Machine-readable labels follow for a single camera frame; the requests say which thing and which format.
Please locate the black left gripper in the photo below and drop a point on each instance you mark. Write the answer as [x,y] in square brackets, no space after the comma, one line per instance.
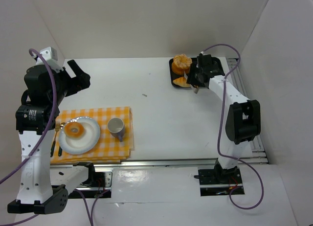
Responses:
[74,81]

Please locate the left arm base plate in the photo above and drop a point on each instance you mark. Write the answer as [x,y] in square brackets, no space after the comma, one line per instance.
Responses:
[100,187]

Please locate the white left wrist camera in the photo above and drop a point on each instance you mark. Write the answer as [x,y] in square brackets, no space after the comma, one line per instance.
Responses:
[50,56]

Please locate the white plate with blue rim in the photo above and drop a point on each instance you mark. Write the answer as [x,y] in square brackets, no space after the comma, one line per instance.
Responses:
[86,142]

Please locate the glazed donut bread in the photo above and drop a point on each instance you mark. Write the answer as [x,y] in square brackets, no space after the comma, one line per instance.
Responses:
[74,130]

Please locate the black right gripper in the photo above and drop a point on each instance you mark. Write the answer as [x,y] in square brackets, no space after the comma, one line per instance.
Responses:
[195,77]

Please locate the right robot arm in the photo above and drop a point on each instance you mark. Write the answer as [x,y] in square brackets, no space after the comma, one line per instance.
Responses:
[241,116]

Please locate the purple mug white inside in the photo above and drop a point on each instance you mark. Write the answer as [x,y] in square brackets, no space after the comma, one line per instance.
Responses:
[116,128]

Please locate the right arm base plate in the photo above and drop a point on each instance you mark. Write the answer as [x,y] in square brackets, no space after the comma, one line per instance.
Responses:
[213,185]

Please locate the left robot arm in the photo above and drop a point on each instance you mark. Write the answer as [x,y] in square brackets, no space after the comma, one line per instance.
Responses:
[36,117]

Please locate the striped croissant bread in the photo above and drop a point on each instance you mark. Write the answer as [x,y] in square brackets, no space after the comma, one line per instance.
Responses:
[181,82]

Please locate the yellow white checkered cloth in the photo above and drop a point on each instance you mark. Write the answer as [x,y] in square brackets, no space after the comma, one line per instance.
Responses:
[108,149]

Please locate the large orange sugared bread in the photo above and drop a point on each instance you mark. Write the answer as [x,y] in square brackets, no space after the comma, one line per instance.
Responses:
[181,64]

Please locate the black baking tray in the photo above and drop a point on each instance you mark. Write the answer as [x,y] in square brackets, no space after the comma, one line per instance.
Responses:
[173,75]

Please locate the metal tongs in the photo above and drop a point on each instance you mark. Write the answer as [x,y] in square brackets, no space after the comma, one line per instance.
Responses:
[195,89]

